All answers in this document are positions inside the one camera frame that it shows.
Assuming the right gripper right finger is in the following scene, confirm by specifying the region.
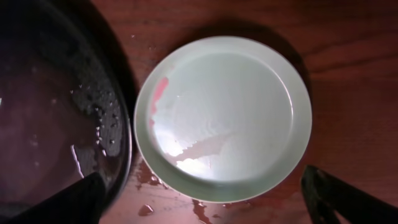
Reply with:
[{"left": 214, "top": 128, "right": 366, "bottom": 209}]
[{"left": 300, "top": 166, "right": 397, "bottom": 224}]

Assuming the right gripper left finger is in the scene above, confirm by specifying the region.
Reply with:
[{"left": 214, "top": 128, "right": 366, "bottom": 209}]
[{"left": 6, "top": 172, "right": 106, "bottom": 224}]

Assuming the light blue plate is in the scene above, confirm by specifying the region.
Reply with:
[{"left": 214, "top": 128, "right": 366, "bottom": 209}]
[{"left": 134, "top": 36, "right": 312, "bottom": 203}]

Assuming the black round tray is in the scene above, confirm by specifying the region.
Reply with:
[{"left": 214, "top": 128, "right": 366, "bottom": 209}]
[{"left": 1, "top": 1, "right": 132, "bottom": 220}]

